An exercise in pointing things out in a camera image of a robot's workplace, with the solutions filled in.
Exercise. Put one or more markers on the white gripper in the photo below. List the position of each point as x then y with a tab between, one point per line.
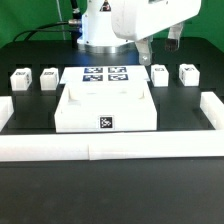
136	19

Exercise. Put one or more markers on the white square tabletop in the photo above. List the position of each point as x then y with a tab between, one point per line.
111	107

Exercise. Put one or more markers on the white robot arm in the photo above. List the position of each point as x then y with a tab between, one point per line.
109	26

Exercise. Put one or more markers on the white base AprilTag sheet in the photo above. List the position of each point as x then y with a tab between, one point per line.
104	74

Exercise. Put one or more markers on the white U-shaped obstacle fence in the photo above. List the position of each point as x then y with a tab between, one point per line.
169	144

